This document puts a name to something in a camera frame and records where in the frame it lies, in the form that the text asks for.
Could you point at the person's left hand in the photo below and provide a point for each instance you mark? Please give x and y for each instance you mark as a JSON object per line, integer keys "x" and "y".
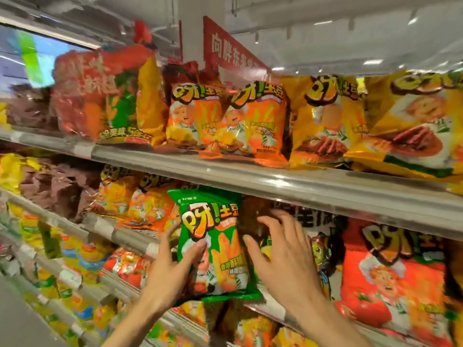
{"x": 170, "y": 281}

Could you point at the person's right hand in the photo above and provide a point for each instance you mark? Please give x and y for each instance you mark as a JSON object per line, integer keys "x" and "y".
{"x": 289, "y": 271}

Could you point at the green potato stick bag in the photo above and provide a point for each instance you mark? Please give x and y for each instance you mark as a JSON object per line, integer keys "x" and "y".
{"x": 213, "y": 227}

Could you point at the grey metal store shelf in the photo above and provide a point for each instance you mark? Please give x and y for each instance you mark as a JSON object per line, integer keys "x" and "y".
{"x": 289, "y": 184}

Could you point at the yellow chef-print chips bag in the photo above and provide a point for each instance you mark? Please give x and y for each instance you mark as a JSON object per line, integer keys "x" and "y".
{"x": 115, "y": 195}

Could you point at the orange chip bags group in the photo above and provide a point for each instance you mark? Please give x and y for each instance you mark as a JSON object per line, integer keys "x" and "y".
{"x": 253, "y": 130}

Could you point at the shelf snack bags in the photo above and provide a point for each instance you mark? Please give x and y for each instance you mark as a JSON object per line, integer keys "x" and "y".
{"x": 408, "y": 115}

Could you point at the brown snack bags group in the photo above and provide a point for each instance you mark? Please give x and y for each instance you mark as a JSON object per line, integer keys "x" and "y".
{"x": 54, "y": 187}

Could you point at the white price label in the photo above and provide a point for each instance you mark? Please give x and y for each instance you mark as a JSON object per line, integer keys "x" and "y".
{"x": 103, "y": 226}
{"x": 84, "y": 151}

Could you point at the large yellow blue snack bag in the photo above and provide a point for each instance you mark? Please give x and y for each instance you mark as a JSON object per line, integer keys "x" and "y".
{"x": 87, "y": 252}

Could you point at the red hanging banner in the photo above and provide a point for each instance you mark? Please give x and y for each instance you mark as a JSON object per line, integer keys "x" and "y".
{"x": 231, "y": 50}

